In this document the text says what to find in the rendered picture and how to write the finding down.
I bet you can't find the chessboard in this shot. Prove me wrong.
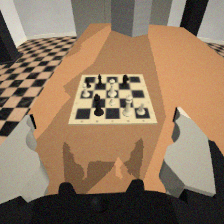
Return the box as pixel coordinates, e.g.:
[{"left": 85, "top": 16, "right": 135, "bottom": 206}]
[{"left": 68, "top": 74, "right": 157, "bottom": 125}]

